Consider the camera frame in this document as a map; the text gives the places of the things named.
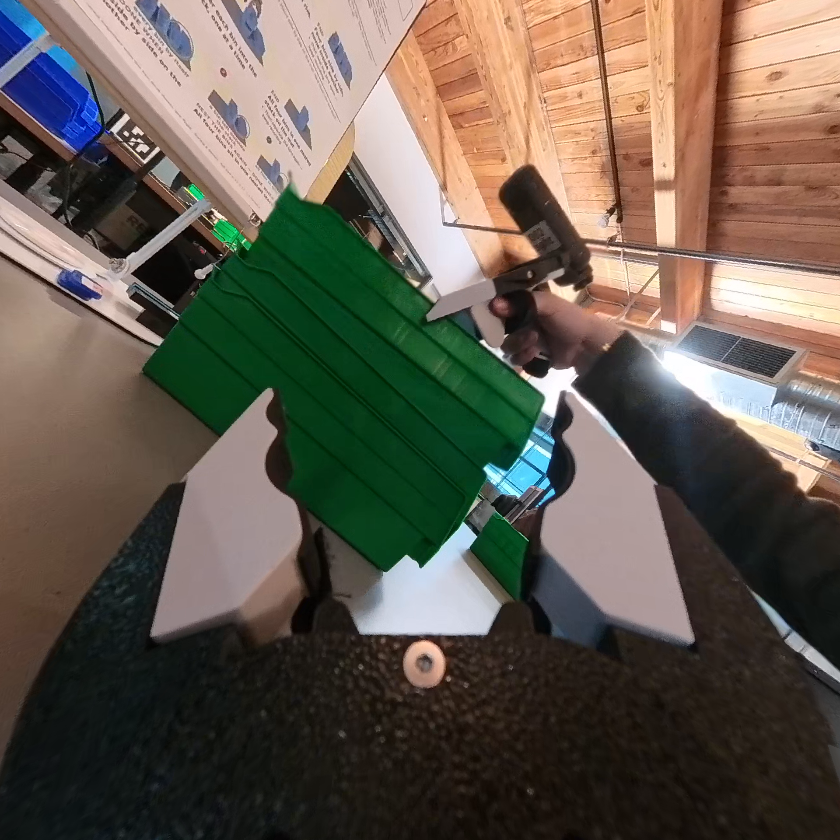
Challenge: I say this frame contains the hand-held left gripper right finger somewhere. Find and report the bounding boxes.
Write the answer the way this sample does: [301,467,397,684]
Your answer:
[529,391,696,652]

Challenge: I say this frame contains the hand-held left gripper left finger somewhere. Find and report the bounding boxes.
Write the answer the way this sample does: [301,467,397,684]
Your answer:
[150,387,315,647]

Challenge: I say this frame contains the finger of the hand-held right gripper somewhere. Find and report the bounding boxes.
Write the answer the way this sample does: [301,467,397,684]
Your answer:
[469,303,508,347]
[425,277,503,322]

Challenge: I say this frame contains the green plastic bin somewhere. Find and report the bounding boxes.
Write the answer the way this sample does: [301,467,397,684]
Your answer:
[143,295,437,571]
[197,246,488,565]
[469,512,530,601]
[249,184,547,470]

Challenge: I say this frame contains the person's right forearm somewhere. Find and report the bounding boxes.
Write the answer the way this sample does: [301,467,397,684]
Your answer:
[574,331,840,647]

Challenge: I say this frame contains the person's right hand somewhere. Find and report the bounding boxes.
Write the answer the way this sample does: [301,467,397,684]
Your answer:
[489,289,624,378]

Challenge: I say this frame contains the glass partition window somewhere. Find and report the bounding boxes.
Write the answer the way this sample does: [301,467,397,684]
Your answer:
[325,154,434,296]

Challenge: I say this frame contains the outside window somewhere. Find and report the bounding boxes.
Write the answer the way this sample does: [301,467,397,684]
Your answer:
[489,420,559,500]

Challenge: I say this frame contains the black ceiling pipe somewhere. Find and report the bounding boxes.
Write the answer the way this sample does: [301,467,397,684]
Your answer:
[443,220,840,277]
[591,0,623,217]

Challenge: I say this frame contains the ceiling vent grille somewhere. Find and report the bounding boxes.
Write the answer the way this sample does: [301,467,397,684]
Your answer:
[676,322,807,385]

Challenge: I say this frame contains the flat black box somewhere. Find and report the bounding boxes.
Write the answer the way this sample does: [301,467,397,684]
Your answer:
[134,305,181,337]

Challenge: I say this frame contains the small green bin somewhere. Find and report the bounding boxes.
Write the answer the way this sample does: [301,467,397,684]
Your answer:
[184,184,253,253]

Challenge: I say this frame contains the small blue object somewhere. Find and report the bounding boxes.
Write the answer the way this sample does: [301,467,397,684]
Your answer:
[58,269,105,301]

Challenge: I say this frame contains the white instruction sheet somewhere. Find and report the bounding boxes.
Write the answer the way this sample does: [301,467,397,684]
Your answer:
[26,0,427,204]

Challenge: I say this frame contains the brown wooden table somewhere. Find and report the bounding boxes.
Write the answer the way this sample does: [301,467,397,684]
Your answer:
[0,92,231,263]

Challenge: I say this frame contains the black white fiducial tag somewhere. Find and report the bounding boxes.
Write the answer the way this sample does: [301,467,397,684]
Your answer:
[108,112,165,165]

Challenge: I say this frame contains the blue plastic bin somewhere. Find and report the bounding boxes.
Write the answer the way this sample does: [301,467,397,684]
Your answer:
[0,10,106,148]

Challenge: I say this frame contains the silver ventilation duct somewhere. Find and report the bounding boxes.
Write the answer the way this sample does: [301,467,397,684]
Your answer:
[637,328,840,454]

